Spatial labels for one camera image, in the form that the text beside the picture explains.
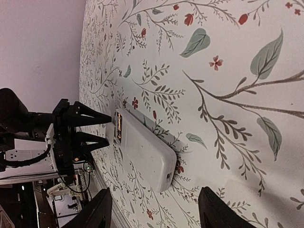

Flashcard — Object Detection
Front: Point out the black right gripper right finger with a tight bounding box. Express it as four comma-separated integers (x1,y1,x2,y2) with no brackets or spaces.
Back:
198,187,254,228

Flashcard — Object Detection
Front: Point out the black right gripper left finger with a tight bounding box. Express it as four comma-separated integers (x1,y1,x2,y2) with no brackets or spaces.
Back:
62,188,112,228

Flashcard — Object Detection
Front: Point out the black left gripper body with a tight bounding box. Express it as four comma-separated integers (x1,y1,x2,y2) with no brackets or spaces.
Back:
52,99,78,176

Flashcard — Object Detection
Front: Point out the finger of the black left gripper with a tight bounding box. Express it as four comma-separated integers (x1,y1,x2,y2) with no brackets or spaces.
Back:
73,132,110,159
73,101,112,126

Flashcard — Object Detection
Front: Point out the gold black AAA battery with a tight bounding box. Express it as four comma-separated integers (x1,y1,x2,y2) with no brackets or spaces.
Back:
116,112,123,142

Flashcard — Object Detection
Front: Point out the white air conditioner remote control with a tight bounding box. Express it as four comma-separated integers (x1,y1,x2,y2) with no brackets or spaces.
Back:
105,108,177,192

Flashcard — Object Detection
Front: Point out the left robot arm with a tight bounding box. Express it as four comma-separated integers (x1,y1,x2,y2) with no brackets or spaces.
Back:
0,88,112,176

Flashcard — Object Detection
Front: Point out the floral patterned table cloth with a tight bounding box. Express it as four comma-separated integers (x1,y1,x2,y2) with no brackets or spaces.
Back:
79,0,304,228

